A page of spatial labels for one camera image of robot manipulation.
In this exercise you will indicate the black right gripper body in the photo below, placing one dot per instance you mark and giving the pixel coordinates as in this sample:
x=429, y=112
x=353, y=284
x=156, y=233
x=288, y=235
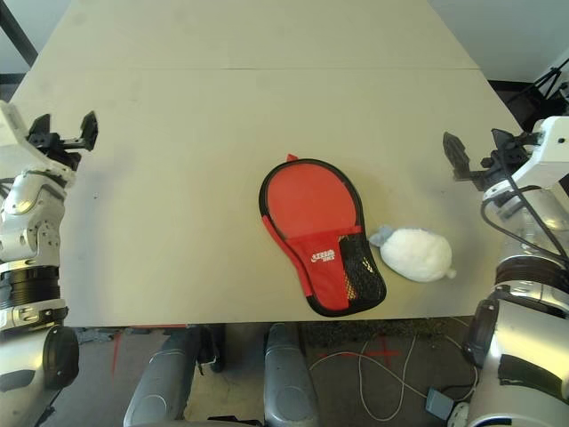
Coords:
x=495, y=166

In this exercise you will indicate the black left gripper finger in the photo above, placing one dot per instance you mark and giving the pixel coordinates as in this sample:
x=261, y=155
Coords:
x=41, y=126
x=89, y=131

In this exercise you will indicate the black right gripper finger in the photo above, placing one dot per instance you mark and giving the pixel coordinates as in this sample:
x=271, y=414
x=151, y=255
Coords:
x=455, y=158
x=502, y=140

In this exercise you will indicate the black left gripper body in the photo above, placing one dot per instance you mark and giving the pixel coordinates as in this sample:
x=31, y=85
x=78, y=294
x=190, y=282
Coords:
x=55, y=147

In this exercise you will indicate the white and grey plush toy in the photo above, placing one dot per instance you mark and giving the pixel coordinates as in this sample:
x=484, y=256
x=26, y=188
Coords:
x=418, y=255

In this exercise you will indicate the red and black paddle case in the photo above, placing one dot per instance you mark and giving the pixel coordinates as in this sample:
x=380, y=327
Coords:
x=306, y=200

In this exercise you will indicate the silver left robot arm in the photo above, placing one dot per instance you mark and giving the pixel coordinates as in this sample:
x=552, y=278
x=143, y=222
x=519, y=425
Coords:
x=26, y=231

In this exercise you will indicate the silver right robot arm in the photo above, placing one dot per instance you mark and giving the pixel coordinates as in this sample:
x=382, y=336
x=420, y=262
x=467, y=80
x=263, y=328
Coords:
x=524, y=320

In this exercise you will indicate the black bag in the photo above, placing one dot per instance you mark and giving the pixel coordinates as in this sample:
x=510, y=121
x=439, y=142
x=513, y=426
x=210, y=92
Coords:
x=533, y=115

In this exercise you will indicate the black tripod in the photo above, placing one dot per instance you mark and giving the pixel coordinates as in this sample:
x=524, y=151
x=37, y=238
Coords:
x=551, y=75

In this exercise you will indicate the speckled grey foam mat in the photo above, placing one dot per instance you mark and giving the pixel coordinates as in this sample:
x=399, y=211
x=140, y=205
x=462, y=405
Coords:
x=93, y=336

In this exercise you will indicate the red tape line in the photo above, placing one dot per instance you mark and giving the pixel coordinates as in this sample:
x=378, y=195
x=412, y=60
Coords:
x=115, y=360

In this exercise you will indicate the grey foot pedal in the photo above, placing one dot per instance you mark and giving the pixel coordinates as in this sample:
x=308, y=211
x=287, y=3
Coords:
x=439, y=401

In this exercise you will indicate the grey robot left leg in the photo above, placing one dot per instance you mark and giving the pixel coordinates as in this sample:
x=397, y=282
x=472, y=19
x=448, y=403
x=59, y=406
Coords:
x=164, y=382

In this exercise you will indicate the grey robot leg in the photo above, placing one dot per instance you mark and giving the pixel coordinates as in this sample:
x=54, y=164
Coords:
x=164, y=382
x=286, y=382

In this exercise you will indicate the grey robot right leg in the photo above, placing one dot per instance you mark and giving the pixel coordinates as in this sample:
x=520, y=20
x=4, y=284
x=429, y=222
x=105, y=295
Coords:
x=286, y=382

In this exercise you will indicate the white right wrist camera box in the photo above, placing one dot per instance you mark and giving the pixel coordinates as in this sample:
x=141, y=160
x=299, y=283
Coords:
x=551, y=151

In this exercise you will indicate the black metal frame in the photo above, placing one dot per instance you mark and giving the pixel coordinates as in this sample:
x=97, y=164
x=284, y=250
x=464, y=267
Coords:
x=18, y=35

